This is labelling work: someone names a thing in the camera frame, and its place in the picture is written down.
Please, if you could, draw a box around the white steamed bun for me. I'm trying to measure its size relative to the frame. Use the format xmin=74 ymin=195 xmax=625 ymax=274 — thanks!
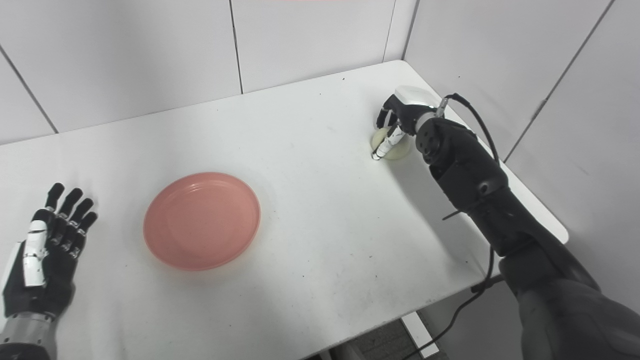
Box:
xmin=369 ymin=126 xmax=412 ymax=161

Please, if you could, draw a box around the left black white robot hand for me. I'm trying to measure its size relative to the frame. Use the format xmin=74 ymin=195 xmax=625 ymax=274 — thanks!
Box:
xmin=0 ymin=182 xmax=99 ymax=321

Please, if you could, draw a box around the white table leg foot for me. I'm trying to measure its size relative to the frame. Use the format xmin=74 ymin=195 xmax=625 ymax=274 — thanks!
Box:
xmin=400 ymin=311 xmax=441 ymax=359

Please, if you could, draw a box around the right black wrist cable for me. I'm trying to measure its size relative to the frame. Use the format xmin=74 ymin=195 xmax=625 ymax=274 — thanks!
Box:
xmin=400 ymin=93 xmax=506 ymax=360

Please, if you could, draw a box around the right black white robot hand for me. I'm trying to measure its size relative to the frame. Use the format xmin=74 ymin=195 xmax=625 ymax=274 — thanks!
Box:
xmin=371 ymin=86 xmax=443 ymax=161

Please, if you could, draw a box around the pink round plate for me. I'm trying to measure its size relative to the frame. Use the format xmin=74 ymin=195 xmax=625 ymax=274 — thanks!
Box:
xmin=143 ymin=172 xmax=262 ymax=272

